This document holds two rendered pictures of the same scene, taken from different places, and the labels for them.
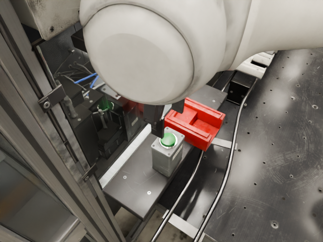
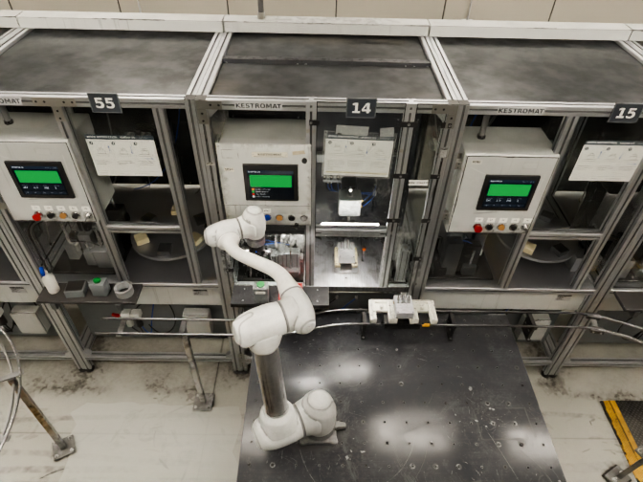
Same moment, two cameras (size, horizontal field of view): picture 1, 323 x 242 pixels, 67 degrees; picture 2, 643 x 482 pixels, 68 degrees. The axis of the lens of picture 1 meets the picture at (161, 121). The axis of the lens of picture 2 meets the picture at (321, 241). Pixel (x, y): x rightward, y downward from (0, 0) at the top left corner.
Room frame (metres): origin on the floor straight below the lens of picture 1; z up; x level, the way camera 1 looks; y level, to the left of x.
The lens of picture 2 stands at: (-0.35, -1.62, 2.93)
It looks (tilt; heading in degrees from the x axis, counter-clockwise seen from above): 42 degrees down; 56
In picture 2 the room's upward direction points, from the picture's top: 2 degrees clockwise
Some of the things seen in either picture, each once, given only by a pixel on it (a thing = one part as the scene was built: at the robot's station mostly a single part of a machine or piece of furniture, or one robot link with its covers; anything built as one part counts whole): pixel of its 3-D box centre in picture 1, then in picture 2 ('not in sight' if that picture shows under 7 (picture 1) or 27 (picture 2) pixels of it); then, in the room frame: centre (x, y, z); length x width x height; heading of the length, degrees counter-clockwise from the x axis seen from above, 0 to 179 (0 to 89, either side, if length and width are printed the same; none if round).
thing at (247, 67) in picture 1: (258, 53); (401, 314); (0.98, -0.47, 0.84); 0.36 x 0.14 x 0.10; 147
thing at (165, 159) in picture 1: (165, 150); (261, 291); (0.36, -0.01, 0.97); 0.08 x 0.08 x 0.12; 57
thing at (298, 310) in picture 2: not in sight; (298, 313); (0.26, -0.58, 1.44); 0.18 x 0.14 x 0.13; 82
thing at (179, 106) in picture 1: (178, 101); not in sight; (0.39, -0.04, 1.14); 0.03 x 0.01 x 0.07; 57
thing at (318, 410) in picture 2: not in sight; (317, 410); (0.27, -0.71, 0.85); 0.18 x 0.16 x 0.22; 172
